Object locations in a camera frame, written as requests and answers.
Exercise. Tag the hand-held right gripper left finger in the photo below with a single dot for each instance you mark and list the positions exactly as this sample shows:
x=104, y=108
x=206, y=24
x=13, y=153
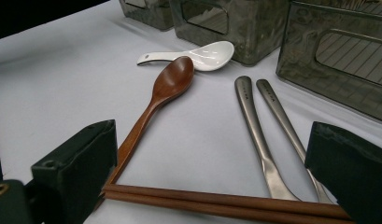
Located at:
x=79, y=165

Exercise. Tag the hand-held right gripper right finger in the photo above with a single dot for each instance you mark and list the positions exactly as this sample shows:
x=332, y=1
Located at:
x=350, y=168

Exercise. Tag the metal fork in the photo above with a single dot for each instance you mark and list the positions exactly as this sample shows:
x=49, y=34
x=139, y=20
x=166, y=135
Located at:
x=279, y=109

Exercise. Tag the translucent grey storage bin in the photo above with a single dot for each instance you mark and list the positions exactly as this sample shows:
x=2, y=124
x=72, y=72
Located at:
x=148, y=14
x=257, y=40
x=304, y=68

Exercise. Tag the metal table knife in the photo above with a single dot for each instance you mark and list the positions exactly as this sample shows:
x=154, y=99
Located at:
x=251, y=115

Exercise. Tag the brown wooden spoon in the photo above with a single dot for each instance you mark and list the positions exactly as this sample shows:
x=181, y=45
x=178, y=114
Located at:
x=173, y=77

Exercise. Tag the brown wooden chopstick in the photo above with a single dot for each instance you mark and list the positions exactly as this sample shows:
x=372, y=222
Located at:
x=210, y=199
x=210, y=209

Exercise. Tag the white ceramic spoon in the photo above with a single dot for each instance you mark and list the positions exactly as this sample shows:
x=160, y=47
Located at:
x=210, y=54

